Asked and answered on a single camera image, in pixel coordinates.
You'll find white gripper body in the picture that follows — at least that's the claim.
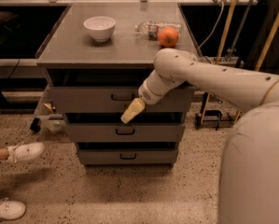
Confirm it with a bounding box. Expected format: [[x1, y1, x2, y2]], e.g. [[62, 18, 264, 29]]
[[138, 70, 184, 105]]

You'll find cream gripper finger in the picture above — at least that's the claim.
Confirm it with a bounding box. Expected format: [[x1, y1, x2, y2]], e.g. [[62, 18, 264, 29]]
[[120, 98, 146, 123]]

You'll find grey top drawer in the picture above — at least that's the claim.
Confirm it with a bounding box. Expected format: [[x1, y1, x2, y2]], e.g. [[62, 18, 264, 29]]
[[48, 87, 192, 114]]

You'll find grey drawer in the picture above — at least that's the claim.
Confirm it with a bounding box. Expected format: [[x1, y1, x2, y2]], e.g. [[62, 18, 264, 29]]
[[48, 87, 192, 114], [66, 124, 185, 143], [77, 149, 178, 165]]

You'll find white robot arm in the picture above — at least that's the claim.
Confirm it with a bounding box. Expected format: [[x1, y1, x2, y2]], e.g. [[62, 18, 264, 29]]
[[121, 49, 279, 224]]

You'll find grey drawer cabinet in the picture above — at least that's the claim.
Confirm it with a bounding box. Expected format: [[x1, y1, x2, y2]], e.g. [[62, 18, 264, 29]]
[[35, 1, 204, 170]]

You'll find grey middle drawer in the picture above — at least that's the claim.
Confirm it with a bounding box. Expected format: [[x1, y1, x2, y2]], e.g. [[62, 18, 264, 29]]
[[66, 124, 185, 143]]

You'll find grey bottom drawer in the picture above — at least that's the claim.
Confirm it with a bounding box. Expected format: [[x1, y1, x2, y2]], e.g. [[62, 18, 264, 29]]
[[77, 149, 178, 165]]

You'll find orange fruit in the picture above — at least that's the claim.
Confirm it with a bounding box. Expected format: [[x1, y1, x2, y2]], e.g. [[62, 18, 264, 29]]
[[158, 27, 179, 48]]

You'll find clear plastic water bottle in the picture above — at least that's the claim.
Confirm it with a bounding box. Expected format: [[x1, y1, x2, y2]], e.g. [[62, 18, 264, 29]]
[[134, 21, 182, 39]]

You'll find yellow hand truck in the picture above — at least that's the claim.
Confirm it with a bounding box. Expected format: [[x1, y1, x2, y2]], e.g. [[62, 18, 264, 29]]
[[194, 0, 279, 129]]

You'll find white ceramic bowl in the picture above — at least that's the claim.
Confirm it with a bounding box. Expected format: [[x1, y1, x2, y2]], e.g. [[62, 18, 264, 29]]
[[83, 16, 116, 42]]

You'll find small black box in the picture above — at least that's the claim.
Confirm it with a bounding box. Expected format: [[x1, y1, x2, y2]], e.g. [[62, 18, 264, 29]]
[[30, 118, 41, 133]]

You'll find white sneaker upper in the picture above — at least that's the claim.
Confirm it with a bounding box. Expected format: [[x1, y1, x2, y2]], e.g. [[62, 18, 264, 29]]
[[7, 142, 45, 163]]

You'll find white sneaker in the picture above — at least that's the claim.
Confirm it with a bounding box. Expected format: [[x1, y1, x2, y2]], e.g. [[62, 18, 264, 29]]
[[0, 198, 26, 220], [7, 142, 45, 163]]

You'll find white sneaker lower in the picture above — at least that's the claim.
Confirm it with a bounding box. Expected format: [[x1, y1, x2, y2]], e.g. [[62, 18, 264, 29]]
[[0, 198, 26, 220]]

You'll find white power cable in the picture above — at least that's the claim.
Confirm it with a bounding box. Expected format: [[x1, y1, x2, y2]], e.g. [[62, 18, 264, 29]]
[[196, 2, 226, 53]]

